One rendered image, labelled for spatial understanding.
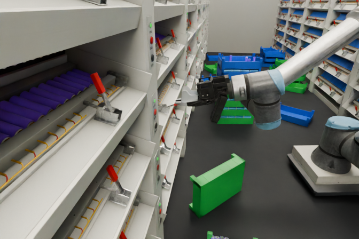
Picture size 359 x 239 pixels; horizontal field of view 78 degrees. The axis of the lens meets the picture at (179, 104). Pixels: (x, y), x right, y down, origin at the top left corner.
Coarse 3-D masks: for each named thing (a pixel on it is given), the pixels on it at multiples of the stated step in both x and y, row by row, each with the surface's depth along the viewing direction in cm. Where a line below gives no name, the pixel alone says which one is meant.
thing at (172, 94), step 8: (176, 72) 124; (184, 72) 123; (176, 80) 121; (184, 80) 125; (160, 96) 98; (168, 96) 101; (176, 96) 103; (168, 104) 94; (160, 112) 86; (160, 120) 81; (160, 128) 69; (160, 136) 72
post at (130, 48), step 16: (144, 0) 48; (144, 16) 48; (128, 32) 49; (144, 32) 49; (80, 48) 52; (96, 48) 52; (112, 48) 51; (128, 48) 51; (144, 48) 50; (128, 64) 52; (144, 64) 52; (144, 112) 57; (144, 128) 59; (160, 176) 76; (160, 192) 78
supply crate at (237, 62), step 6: (252, 54) 184; (222, 60) 166; (228, 60) 186; (234, 60) 186; (240, 60) 186; (252, 60) 184; (258, 60) 174; (222, 66) 168; (228, 66) 168; (234, 66) 168; (240, 66) 168; (246, 66) 168; (252, 66) 168; (258, 66) 168
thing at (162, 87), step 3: (168, 75) 117; (165, 78) 112; (168, 78) 113; (165, 81) 109; (168, 81) 113; (162, 84) 104; (165, 84) 106; (159, 87) 100; (162, 87) 101; (159, 90) 97; (162, 90) 102; (165, 90) 102; (159, 93) 95; (162, 93) 99; (165, 93) 100; (159, 96) 95
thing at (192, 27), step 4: (188, 24) 178; (192, 24) 179; (196, 24) 178; (188, 28) 165; (192, 28) 180; (196, 28) 180; (188, 32) 160; (192, 32) 165; (188, 36) 125; (192, 36) 157; (188, 40) 132; (188, 44) 141
